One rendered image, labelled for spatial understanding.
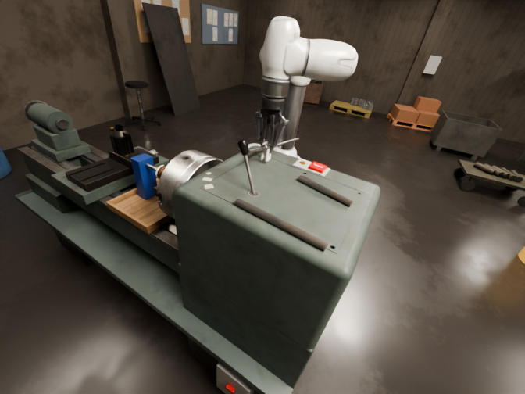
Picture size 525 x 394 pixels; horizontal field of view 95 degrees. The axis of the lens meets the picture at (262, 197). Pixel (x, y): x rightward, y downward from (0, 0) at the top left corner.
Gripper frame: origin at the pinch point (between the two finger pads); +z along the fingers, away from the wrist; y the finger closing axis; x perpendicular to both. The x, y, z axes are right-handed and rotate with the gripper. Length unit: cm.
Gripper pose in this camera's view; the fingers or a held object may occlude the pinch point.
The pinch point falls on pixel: (266, 152)
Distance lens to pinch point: 93.7
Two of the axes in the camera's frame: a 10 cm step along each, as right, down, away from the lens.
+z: -1.1, 8.1, 5.7
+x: -5.1, 4.5, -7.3
